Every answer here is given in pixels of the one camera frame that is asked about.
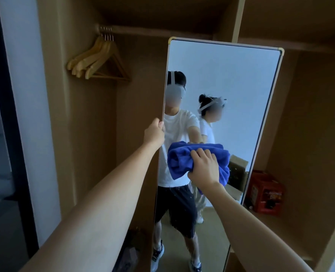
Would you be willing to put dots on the person's left hand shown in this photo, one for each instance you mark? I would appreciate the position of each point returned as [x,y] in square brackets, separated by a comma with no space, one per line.
[153,134]

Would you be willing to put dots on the person's right hand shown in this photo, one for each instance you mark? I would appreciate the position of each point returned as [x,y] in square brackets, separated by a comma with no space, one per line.
[205,169]

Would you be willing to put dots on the blue microfibre cloth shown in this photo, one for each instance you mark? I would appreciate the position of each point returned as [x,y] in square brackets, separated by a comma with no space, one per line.
[181,160]

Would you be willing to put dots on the tall mirror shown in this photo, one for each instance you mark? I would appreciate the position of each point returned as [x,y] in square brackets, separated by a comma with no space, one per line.
[232,82]

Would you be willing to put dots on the light wooden wardrobe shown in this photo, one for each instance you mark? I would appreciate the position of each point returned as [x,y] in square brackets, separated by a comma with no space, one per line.
[306,110]

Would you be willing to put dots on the person's left forearm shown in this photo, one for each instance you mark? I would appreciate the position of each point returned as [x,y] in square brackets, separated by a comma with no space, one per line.
[90,218]

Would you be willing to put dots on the person's right forearm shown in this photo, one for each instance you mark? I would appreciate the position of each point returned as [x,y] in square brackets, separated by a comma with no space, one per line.
[255,232]

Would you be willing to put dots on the clear bag of slippers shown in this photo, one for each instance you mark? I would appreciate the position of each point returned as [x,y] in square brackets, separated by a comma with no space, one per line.
[129,252]

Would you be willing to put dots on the black framed glass door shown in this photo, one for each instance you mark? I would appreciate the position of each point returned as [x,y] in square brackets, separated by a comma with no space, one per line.
[2,152]

